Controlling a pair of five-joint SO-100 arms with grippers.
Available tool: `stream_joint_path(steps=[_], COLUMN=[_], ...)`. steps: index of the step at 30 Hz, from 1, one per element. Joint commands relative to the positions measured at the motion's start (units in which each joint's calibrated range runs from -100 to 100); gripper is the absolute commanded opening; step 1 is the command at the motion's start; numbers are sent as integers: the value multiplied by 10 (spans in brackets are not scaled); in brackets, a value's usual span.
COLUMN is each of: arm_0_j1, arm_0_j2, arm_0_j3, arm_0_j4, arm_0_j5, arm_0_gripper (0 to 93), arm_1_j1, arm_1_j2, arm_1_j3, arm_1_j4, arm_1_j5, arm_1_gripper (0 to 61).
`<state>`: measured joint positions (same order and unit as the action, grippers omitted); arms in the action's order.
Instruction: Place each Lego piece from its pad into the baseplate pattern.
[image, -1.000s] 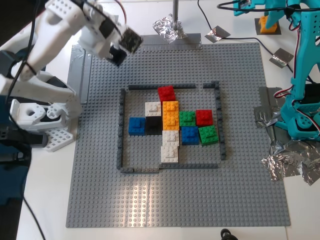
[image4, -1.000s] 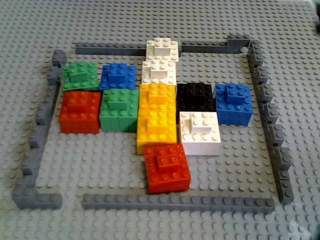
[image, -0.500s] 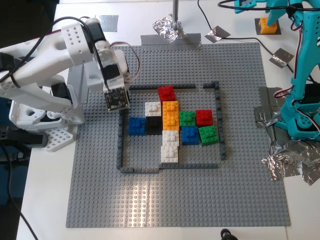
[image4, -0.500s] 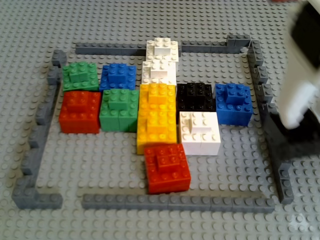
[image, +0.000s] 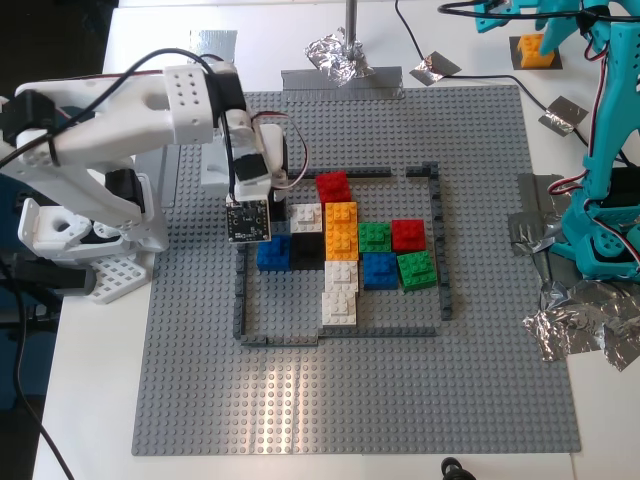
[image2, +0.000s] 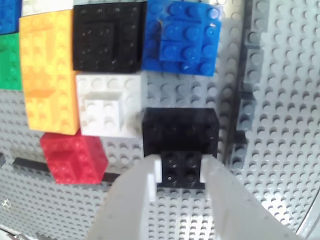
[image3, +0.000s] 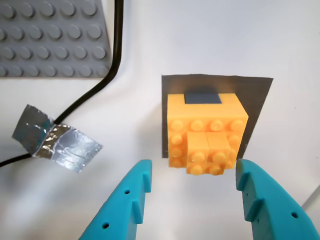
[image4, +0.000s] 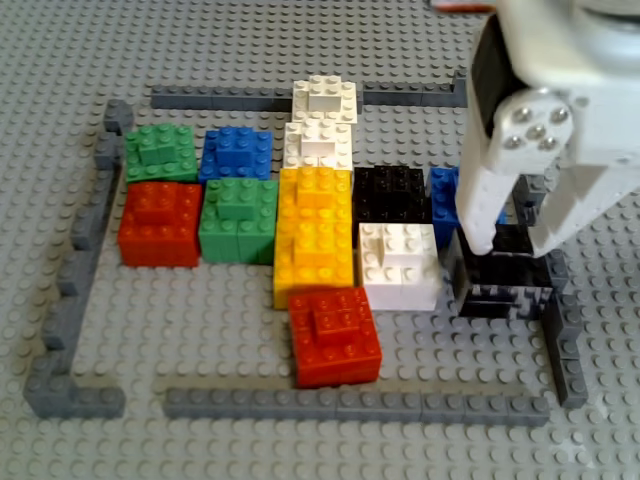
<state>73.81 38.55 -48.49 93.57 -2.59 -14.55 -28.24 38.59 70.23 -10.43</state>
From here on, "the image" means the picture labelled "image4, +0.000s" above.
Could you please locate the blue lego cube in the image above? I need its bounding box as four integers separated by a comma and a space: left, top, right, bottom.
198, 126, 274, 184
429, 166, 509, 251

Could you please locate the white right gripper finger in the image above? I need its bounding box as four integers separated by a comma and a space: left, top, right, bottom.
455, 144, 521, 256

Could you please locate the black lego cube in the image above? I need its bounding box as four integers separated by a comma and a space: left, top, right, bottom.
451, 223, 555, 321
352, 164, 433, 226

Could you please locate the dark gray lego wall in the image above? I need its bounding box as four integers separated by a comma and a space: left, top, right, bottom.
361, 69, 472, 109
162, 386, 551, 428
21, 98, 135, 420
514, 172, 590, 409
149, 83, 296, 112

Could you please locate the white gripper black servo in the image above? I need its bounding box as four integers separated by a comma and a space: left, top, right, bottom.
467, 0, 640, 259

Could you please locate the red lego cube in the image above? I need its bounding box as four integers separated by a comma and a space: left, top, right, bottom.
116, 180, 204, 269
287, 285, 384, 390

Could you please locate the yellow lego cube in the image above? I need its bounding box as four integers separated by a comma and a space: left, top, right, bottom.
277, 166, 354, 226
272, 222, 357, 309

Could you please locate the green lego cube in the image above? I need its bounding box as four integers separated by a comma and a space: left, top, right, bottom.
197, 178, 279, 266
123, 123, 200, 184

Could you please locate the white lego cube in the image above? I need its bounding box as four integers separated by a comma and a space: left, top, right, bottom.
291, 74, 359, 125
356, 222, 442, 313
281, 119, 354, 171

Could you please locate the gray lego baseplate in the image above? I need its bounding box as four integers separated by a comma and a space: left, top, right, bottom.
0, 0, 640, 480

